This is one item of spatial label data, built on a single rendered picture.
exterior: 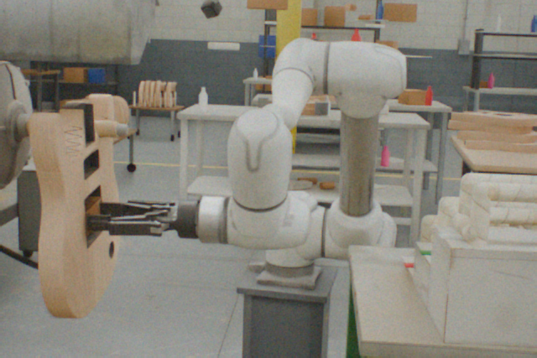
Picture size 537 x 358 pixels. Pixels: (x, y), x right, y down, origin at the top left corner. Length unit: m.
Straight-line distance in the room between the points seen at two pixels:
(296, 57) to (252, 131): 0.57
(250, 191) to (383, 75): 0.60
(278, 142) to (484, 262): 0.40
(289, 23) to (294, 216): 7.00
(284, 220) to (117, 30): 0.45
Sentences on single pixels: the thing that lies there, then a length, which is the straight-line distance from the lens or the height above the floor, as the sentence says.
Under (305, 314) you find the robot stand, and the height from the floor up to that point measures 0.63.
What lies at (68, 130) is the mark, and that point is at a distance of 1.32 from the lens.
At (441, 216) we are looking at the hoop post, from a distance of 1.47.
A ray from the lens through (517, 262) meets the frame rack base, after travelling 1.25.
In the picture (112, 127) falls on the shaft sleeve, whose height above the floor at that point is 1.26.
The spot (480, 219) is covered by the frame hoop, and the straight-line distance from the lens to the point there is 1.22.
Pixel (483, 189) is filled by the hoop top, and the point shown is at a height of 1.20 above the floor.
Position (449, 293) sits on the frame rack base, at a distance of 1.24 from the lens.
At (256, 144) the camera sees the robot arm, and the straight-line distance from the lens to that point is 1.15.
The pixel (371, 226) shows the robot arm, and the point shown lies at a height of 0.91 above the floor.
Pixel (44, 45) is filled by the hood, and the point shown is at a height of 1.41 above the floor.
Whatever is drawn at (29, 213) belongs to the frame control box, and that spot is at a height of 1.02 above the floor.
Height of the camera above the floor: 1.44
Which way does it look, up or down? 10 degrees down
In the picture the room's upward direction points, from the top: 2 degrees clockwise
